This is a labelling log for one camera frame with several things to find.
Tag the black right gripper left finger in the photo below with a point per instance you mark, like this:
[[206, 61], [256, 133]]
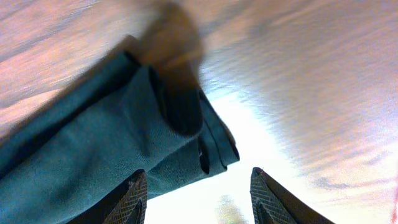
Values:
[[126, 204]]

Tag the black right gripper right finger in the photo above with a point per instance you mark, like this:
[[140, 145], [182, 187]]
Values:
[[273, 204]]

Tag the black t-shirt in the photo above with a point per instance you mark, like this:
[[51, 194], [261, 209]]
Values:
[[122, 119]]

